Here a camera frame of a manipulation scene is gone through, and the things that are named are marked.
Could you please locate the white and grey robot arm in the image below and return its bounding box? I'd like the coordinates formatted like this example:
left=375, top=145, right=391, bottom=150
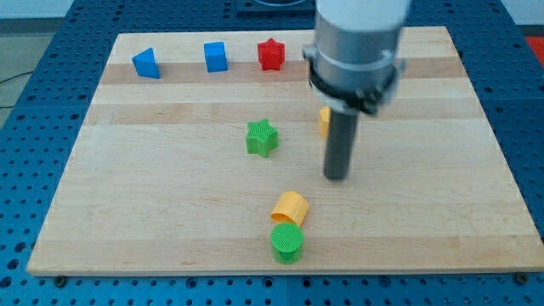
left=303, top=0, right=411, bottom=116

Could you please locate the green circle block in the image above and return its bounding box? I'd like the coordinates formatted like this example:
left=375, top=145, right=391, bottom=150
left=270, top=222, right=304, bottom=264

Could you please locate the green star block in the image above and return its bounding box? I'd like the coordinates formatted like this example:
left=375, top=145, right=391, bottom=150
left=246, top=119, right=279, bottom=158

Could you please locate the yellow block behind rod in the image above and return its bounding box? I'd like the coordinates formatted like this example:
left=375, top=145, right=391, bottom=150
left=318, top=107, right=331, bottom=138

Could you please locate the wooden board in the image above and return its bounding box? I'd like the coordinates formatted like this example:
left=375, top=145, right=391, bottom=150
left=26, top=26, right=543, bottom=276

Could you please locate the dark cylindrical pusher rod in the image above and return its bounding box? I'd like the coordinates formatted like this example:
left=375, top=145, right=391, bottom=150
left=323, top=110, right=359, bottom=180

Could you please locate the red star block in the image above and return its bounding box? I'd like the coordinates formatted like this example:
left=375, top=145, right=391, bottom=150
left=258, top=38, right=286, bottom=71

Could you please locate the blue cube block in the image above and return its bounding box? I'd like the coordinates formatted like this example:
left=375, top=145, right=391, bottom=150
left=203, top=42, right=228, bottom=72

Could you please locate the blue triangle block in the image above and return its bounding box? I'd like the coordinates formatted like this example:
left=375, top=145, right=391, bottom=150
left=132, top=48, right=161, bottom=79

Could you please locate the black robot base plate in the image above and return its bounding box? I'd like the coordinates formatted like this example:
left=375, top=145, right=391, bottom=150
left=234, top=0, right=315, bottom=14

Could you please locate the black cable on floor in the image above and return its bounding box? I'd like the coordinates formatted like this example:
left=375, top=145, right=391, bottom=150
left=0, top=70, right=34, bottom=110

